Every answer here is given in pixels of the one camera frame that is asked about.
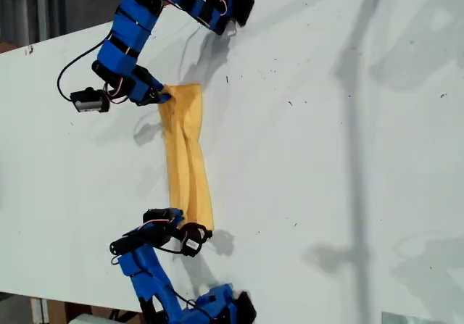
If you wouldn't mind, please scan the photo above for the yellow square towel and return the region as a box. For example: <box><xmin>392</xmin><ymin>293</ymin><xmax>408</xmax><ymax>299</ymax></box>
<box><xmin>157</xmin><ymin>83</ymin><xmax>216</xmax><ymax>231</ymax></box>

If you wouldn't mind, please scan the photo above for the white plastic container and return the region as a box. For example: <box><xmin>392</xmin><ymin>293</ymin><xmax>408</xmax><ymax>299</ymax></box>
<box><xmin>68</xmin><ymin>312</ymin><xmax>114</xmax><ymax>324</ymax></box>

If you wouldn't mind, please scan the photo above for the white table leg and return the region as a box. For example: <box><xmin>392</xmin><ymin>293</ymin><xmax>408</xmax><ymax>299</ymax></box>
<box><xmin>30</xmin><ymin>296</ymin><xmax>50</xmax><ymax>324</ymax></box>

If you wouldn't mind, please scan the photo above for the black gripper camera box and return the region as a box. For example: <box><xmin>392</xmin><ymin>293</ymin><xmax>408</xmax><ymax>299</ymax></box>
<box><xmin>178</xmin><ymin>222</ymin><xmax>213</xmax><ymax>258</ymax></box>
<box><xmin>69</xmin><ymin>87</ymin><xmax>111</xmax><ymax>115</ymax></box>

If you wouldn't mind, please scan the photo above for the black camera cable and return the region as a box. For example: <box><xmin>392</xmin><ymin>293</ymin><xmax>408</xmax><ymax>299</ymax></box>
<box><xmin>154</xmin><ymin>242</ymin><xmax>186</xmax><ymax>256</ymax></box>
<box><xmin>57</xmin><ymin>39</ymin><xmax>112</xmax><ymax>102</ymax></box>

